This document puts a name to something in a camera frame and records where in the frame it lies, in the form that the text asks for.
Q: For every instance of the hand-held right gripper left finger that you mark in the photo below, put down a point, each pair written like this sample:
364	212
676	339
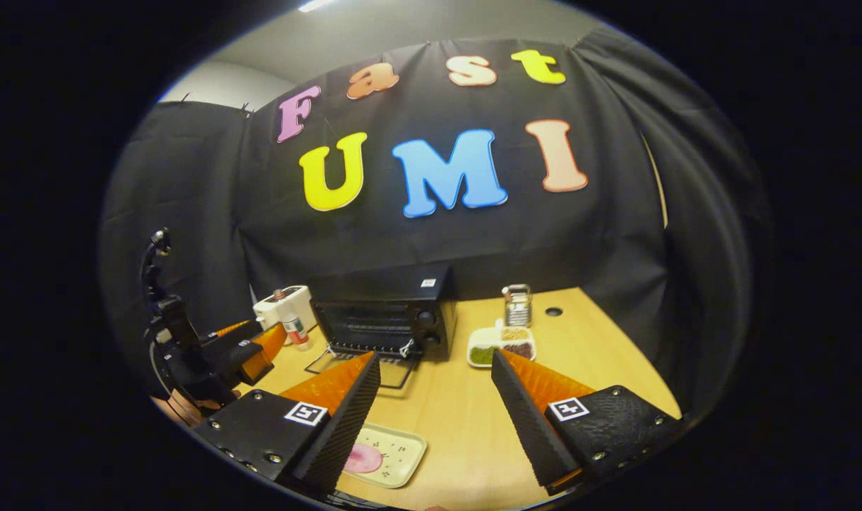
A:
345	426

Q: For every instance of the white kitchen scale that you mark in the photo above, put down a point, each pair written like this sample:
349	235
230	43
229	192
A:
264	309

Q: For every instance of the pile of green beans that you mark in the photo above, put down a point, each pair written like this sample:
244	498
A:
482	355

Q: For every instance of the clear glass holder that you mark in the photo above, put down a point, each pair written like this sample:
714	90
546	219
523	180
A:
517	305

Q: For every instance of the pink round food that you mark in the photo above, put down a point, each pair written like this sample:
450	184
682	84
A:
365	460

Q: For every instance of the pile of yellow beans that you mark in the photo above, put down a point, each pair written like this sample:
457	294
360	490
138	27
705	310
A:
514	333

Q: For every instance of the black backdrop cloth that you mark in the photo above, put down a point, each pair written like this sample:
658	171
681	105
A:
473	241

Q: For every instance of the cream speckled tray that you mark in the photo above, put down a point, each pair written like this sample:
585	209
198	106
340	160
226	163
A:
399	451

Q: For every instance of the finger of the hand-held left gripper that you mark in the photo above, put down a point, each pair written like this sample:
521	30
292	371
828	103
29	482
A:
235	339
264	355

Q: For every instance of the black electric oven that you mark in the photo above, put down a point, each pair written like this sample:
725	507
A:
381	291

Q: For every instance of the white divided dish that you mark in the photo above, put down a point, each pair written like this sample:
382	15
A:
482	337

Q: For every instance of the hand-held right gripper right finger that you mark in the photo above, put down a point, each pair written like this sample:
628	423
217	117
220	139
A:
530	426

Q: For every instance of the small bottle with red label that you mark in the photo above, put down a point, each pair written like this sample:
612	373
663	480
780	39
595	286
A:
297	330

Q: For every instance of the pile of red beans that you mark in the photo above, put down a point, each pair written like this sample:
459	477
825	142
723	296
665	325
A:
520	350

